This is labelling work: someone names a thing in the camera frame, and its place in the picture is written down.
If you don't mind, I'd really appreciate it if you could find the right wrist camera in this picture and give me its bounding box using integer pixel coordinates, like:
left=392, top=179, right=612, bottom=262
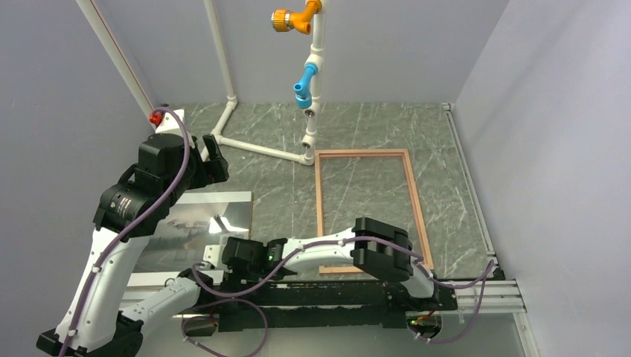
left=202, top=245, right=224, bottom=270

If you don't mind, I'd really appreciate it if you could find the blue nozzle fitting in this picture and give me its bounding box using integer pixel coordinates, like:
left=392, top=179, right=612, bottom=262
left=293, top=63, right=318, bottom=109

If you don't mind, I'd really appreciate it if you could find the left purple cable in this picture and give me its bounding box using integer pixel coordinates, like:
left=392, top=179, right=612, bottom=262
left=58, top=106, right=268, bottom=357

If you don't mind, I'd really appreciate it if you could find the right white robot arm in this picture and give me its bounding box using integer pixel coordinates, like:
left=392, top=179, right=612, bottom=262
left=220, top=217, right=439, bottom=309

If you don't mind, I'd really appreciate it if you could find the photo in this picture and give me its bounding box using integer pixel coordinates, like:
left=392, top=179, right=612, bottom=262
left=127, top=191, right=253, bottom=289

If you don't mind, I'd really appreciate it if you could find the white PVC pipe stand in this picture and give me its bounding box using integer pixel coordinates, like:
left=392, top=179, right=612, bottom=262
left=76, top=0, right=329, bottom=167

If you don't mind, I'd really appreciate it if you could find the orange nozzle fitting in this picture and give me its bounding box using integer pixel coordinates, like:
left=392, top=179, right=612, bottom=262
left=270, top=0, right=323, bottom=35

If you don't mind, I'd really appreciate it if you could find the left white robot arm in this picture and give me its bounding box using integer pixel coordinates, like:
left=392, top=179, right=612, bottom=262
left=36, top=134, right=228, bottom=356

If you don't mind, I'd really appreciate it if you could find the pink wooden picture frame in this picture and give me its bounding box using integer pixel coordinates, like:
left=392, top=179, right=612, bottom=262
left=313, top=149, right=435, bottom=270

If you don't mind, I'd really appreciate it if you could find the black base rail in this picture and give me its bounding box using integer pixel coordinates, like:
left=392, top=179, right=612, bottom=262
left=185, top=280, right=458, bottom=332

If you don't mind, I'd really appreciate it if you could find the aluminium extrusion rail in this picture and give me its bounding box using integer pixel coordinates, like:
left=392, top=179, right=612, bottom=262
left=90, top=280, right=527, bottom=321

